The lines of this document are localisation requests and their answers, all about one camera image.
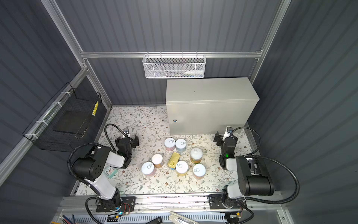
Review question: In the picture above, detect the small teal clock card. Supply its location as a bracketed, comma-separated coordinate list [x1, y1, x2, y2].
[103, 166, 118, 179]

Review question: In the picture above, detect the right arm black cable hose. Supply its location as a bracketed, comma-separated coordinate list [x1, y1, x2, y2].
[232, 126, 300, 205]

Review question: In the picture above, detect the orange white pull-tab can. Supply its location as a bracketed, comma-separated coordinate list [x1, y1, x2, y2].
[193, 163, 206, 180]

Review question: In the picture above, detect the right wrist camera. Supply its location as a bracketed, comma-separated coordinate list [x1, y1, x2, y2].
[222, 126, 234, 141]

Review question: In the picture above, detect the light blue pull-tab can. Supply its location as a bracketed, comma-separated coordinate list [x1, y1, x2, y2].
[175, 139, 187, 153]

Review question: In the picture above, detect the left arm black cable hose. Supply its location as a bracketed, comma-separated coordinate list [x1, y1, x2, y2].
[67, 123, 133, 224]

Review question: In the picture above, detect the green orange peach can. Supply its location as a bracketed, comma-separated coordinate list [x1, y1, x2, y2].
[190, 148, 203, 164]

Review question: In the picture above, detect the yellow tag on basket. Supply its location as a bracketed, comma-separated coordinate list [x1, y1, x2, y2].
[92, 101, 99, 116]

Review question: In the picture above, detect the yellow oval sardine tin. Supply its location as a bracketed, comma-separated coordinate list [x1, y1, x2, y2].
[167, 152, 180, 170]

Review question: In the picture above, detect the pink pull-tab can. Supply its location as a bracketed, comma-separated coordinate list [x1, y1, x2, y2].
[164, 138, 176, 151]

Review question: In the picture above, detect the white tube in basket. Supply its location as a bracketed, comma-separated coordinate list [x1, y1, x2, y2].
[165, 70, 204, 77]

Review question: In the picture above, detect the beige metal cabinet box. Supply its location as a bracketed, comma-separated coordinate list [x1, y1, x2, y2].
[166, 77, 260, 135]

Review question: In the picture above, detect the brown can white lid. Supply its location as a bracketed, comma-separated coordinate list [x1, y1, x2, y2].
[152, 154, 164, 168]

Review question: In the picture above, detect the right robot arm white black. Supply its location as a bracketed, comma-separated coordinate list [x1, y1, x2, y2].
[208, 130, 275, 210]

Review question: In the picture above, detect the black wire mesh basket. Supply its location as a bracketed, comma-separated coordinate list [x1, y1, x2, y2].
[22, 83, 102, 152]

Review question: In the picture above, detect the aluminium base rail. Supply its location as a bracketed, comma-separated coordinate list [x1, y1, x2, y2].
[55, 191, 283, 216]

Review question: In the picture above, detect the yellow pull-tab can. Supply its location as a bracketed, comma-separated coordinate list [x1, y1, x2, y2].
[175, 161, 189, 176]

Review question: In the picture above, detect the white wire mesh basket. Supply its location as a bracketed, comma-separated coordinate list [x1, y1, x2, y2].
[142, 56, 207, 79]

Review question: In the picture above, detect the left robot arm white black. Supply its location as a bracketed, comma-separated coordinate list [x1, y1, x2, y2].
[67, 135, 139, 211]

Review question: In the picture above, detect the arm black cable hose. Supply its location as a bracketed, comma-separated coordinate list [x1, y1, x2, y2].
[232, 126, 300, 205]
[67, 123, 133, 224]

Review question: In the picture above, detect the pink can front left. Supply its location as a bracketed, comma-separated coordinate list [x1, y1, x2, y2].
[141, 161, 156, 177]

